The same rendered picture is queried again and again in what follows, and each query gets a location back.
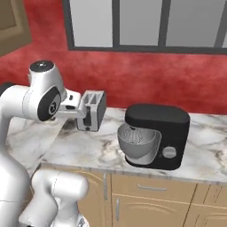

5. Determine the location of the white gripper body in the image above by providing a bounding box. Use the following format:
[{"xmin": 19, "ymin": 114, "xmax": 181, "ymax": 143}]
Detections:
[{"xmin": 73, "ymin": 98, "xmax": 90, "ymax": 121}]

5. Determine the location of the silver toaster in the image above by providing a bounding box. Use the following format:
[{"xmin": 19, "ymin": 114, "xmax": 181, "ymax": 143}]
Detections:
[{"xmin": 75, "ymin": 90, "xmax": 107, "ymax": 133}]

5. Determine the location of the grey mixer bowl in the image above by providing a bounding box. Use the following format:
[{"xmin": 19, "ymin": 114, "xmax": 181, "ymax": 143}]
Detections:
[{"xmin": 117, "ymin": 122, "xmax": 162, "ymax": 166}]

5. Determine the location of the tan cupboard door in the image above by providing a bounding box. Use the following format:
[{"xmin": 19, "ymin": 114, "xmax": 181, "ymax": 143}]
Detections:
[
  {"xmin": 182, "ymin": 203, "xmax": 227, "ymax": 227},
  {"xmin": 77, "ymin": 169, "xmax": 113, "ymax": 227},
  {"xmin": 111, "ymin": 192, "xmax": 193, "ymax": 227}
]

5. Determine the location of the black stand mixer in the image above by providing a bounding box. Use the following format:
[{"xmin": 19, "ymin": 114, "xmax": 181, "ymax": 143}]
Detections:
[{"xmin": 117, "ymin": 103, "xmax": 192, "ymax": 171}]

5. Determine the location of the grey framed window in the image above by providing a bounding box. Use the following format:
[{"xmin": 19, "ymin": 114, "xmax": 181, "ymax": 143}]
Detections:
[{"xmin": 61, "ymin": 0, "xmax": 227, "ymax": 55}]

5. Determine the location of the tan drawer front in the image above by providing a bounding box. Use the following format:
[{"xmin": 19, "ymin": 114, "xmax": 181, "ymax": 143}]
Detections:
[
  {"xmin": 194, "ymin": 183, "xmax": 227, "ymax": 208},
  {"xmin": 111, "ymin": 173, "xmax": 198, "ymax": 206}
]

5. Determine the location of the silver cupboard door handle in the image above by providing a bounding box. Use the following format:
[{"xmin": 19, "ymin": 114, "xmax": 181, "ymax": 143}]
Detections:
[
  {"xmin": 115, "ymin": 198, "xmax": 121, "ymax": 222},
  {"xmin": 103, "ymin": 173, "xmax": 108, "ymax": 201}
]

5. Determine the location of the silver drawer handle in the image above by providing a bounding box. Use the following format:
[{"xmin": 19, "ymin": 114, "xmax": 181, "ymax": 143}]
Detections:
[{"xmin": 137, "ymin": 184, "xmax": 168, "ymax": 192}]

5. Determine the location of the tan wall cupboard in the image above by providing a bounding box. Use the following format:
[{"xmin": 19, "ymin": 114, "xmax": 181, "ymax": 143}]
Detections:
[{"xmin": 0, "ymin": 0, "xmax": 33, "ymax": 58}]

